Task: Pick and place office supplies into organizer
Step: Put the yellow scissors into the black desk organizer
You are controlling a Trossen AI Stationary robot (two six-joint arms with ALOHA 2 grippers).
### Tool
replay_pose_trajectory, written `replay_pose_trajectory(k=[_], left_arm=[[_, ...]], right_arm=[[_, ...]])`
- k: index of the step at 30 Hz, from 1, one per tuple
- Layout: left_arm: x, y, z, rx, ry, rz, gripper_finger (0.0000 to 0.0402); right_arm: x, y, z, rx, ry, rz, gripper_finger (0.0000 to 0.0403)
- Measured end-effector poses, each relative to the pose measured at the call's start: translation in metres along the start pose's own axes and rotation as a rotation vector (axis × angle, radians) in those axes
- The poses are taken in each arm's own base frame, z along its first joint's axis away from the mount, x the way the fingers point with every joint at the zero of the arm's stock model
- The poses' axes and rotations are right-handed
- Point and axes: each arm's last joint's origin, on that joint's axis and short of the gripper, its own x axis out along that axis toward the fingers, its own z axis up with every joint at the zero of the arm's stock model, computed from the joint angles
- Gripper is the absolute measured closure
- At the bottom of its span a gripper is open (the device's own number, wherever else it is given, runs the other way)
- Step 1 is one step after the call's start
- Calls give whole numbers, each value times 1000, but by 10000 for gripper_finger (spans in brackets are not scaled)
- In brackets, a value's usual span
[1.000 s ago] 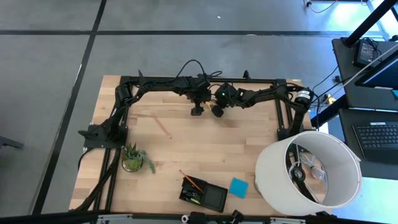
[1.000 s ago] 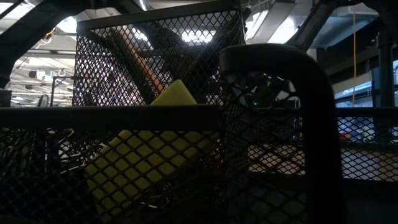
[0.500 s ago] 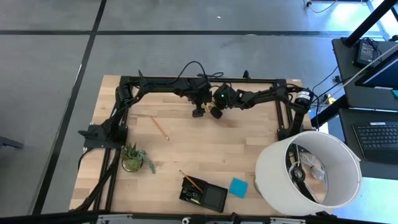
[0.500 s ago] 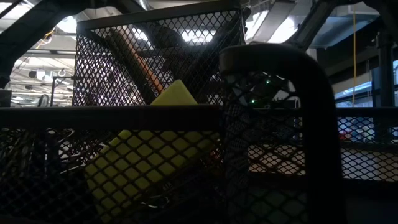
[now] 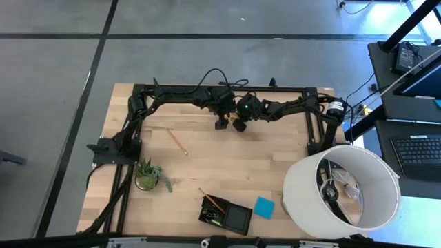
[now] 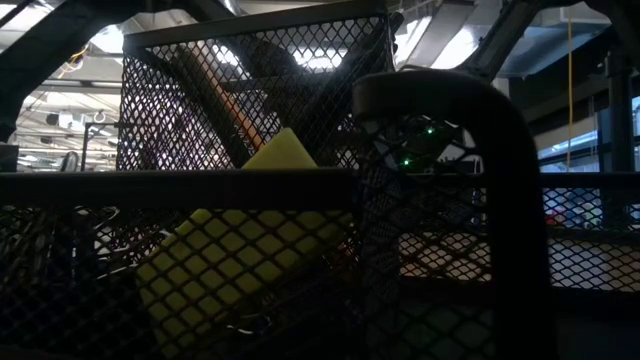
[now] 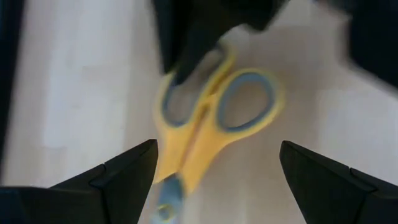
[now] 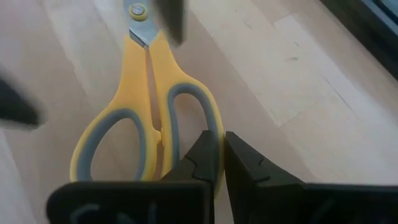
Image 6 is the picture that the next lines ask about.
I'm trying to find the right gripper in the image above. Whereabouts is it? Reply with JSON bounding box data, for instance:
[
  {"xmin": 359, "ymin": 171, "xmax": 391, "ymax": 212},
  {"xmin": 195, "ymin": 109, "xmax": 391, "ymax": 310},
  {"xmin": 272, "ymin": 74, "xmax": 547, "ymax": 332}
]
[{"xmin": 384, "ymin": 117, "xmax": 474, "ymax": 176}]

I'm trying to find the black mesh desk organizer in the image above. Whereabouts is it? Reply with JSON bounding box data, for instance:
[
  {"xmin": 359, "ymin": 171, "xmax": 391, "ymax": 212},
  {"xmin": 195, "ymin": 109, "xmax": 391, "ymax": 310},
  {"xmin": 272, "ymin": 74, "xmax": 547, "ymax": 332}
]
[{"xmin": 0, "ymin": 0, "xmax": 640, "ymax": 360}]

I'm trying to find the cable reel with yellow cord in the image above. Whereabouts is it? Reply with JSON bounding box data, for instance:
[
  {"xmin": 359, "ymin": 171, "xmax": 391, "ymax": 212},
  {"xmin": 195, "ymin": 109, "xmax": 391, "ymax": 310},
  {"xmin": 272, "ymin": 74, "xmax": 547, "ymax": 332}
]
[{"xmin": 55, "ymin": 47, "xmax": 91, "ymax": 81}]

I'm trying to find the yellow sticky note pad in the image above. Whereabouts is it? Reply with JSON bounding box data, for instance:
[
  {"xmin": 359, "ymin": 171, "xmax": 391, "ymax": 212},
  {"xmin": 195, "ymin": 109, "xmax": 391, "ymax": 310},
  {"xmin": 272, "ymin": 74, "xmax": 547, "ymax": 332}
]
[{"xmin": 134, "ymin": 127, "xmax": 359, "ymax": 360}]

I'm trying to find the black binder clip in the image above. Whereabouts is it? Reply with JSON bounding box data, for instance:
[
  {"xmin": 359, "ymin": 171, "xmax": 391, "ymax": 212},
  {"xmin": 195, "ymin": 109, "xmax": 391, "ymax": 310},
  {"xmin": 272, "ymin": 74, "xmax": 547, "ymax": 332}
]
[{"xmin": 92, "ymin": 205, "xmax": 174, "ymax": 282}]

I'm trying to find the large window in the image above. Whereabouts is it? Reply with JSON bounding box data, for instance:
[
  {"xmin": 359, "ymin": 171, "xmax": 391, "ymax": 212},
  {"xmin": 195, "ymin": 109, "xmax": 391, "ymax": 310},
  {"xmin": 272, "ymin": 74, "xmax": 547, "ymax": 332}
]
[{"xmin": 534, "ymin": 94, "xmax": 640, "ymax": 174}]

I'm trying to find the black aluminium rig frame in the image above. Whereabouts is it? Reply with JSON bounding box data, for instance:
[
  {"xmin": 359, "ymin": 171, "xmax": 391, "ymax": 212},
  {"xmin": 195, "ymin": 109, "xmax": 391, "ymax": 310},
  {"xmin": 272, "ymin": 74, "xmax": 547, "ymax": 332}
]
[{"xmin": 602, "ymin": 47, "xmax": 637, "ymax": 236}]

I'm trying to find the large silver air duct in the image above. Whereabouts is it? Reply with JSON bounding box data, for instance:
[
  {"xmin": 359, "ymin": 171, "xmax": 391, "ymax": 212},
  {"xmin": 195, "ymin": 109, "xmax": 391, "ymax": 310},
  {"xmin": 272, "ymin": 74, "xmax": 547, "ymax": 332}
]
[{"xmin": 494, "ymin": 2, "xmax": 614, "ymax": 80}]

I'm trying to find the black monitor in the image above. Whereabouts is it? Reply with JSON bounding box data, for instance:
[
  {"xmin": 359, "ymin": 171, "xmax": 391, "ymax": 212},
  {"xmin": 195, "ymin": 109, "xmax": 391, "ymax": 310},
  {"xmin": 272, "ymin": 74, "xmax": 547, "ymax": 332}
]
[{"xmin": 0, "ymin": 144, "xmax": 20, "ymax": 172}]

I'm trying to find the black office chair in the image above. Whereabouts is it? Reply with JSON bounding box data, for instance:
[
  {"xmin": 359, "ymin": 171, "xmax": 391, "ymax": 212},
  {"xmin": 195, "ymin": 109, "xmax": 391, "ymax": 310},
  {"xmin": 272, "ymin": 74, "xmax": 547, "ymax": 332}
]
[{"xmin": 59, "ymin": 151, "xmax": 81, "ymax": 173}]

